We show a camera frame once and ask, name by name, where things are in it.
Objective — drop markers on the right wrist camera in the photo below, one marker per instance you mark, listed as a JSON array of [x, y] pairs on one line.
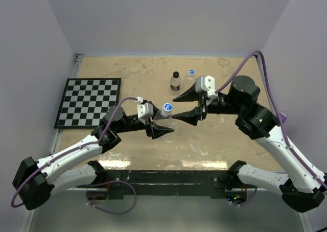
[[206, 84]]

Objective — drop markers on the small clear plastic bottle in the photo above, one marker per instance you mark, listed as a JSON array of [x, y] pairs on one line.
[[175, 83]]

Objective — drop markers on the black white checkerboard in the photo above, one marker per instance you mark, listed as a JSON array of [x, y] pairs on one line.
[[90, 100]]

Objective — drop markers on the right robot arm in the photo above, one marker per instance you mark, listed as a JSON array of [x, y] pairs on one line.
[[301, 186]]

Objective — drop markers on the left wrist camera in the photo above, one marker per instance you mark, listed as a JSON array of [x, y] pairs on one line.
[[144, 109]]

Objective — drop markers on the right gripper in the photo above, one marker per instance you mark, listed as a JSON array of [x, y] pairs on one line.
[[192, 115]]

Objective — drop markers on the purple object table edge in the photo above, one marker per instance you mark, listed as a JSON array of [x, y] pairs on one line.
[[283, 117]]

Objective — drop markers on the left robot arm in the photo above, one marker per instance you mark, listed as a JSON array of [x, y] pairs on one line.
[[36, 181]]

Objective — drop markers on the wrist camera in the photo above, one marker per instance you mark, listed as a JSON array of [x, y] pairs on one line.
[[206, 84], [144, 109]]

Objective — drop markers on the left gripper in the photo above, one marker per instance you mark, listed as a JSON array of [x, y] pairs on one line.
[[153, 130]]

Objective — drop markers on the aluminium rail left edge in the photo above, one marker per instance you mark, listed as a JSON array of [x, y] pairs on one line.
[[64, 106]]

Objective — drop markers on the black bottle cap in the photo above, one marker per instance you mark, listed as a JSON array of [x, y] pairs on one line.
[[176, 74]]

